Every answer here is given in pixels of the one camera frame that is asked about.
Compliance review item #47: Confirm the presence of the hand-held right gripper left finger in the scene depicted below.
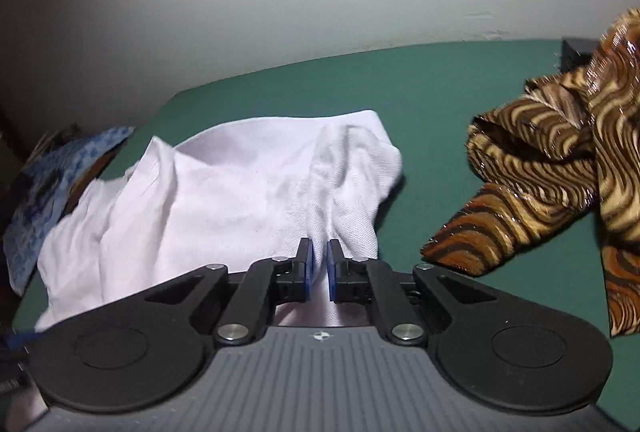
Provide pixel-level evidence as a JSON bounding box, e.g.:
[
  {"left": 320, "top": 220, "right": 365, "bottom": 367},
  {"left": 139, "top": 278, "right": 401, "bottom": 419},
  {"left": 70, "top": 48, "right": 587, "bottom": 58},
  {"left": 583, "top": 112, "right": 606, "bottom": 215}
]
[{"left": 144, "top": 237, "right": 315, "bottom": 347}]

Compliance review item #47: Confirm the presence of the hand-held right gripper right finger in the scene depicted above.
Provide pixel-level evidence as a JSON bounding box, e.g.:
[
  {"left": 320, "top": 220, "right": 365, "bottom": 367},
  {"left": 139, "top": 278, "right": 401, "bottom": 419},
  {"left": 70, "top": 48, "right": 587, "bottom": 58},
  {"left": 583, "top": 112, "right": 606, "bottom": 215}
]
[{"left": 326, "top": 238, "right": 502, "bottom": 346}]

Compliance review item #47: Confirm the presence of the white shirt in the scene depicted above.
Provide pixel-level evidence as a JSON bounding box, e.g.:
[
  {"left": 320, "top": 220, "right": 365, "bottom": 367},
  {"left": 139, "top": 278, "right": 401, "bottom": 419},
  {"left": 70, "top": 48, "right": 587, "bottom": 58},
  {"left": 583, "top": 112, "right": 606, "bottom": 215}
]
[{"left": 35, "top": 109, "right": 405, "bottom": 333}]

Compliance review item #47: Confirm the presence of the gold tiger-striped cloth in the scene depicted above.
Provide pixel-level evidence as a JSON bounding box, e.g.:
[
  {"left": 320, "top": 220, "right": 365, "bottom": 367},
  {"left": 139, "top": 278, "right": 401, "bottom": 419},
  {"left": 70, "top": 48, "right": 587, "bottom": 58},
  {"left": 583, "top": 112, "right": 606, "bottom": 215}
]
[{"left": 420, "top": 7, "right": 640, "bottom": 338}]

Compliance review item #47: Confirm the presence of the blue patterned cloth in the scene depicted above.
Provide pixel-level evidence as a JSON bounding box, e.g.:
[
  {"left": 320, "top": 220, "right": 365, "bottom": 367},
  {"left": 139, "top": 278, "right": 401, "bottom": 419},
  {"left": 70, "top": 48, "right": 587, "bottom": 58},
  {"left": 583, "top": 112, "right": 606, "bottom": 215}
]
[{"left": 2, "top": 126, "right": 136, "bottom": 298}]

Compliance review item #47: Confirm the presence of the green table cover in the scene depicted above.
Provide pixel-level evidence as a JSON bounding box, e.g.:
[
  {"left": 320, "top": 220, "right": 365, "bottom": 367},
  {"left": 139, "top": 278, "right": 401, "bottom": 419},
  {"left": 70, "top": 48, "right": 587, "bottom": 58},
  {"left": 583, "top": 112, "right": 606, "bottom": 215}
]
[{"left": 10, "top": 40, "right": 640, "bottom": 423}]

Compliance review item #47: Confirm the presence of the dark wooden shelf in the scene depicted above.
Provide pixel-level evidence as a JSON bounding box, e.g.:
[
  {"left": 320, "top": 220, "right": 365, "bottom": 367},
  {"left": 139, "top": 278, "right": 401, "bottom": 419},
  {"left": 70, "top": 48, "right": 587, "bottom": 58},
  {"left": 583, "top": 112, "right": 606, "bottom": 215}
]
[{"left": 62, "top": 145, "right": 128, "bottom": 213}]

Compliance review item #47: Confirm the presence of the small black box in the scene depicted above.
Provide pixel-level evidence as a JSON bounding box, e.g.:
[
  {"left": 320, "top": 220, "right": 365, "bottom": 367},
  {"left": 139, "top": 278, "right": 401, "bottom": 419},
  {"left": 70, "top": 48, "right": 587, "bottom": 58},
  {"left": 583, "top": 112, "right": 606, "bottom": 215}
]
[{"left": 560, "top": 37, "right": 601, "bottom": 74}]

